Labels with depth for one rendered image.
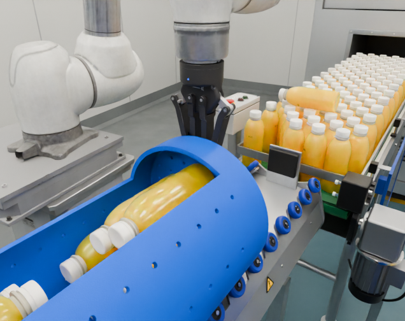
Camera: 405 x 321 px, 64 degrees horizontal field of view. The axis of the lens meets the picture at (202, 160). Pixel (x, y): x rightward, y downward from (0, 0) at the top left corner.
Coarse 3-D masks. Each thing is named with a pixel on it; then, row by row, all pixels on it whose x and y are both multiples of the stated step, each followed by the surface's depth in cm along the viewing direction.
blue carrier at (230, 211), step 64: (128, 192) 65; (256, 192) 53; (0, 256) 46; (64, 256) 56; (128, 256) 36; (192, 256) 41; (256, 256) 56; (64, 320) 29; (128, 320) 33; (192, 320) 41
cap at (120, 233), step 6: (120, 222) 46; (114, 228) 45; (120, 228) 45; (126, 228) 45; (108, 234) 46; (114, 234) 45; (120, 234) 44; (126, 234) 44; (132, 234) 45; (114, 240) 46; (120, 240) 45; (126, 240) 44; (120, 246) 46
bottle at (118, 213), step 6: (162, 180) 61; (150, 186) 60; (132, 198) 56; (120, 204) 55; (126, 204) 54; (114, 210) 54; (120, 210) 53; (108, 216) 53; (114, 216) 52; (120, 216) 52; (108, 222) 52; (114, 222) 52; (108, 228) 51; (114, 246) 52
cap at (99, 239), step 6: (102, 228) 51; (90, 234) 51; (96, 234) 50; (102, 234) 50; (90, 240) 51; (96, 240) 50; (102, 240) 49; (108, 240) 50; (96, 246) 51; (102, 246) 50; (108, 246) 50; (102, 252) 50
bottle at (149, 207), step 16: (176, 176) 54; (192, 176) 55; (208, 176) 56; (144, 192) 51; (160, 192) 50; (176, 192) 51; (192, 192) 53; (128, 208) 48; (144, 208) 47; (160, 208) 48; (128, 224) 46; (144, 224) 46
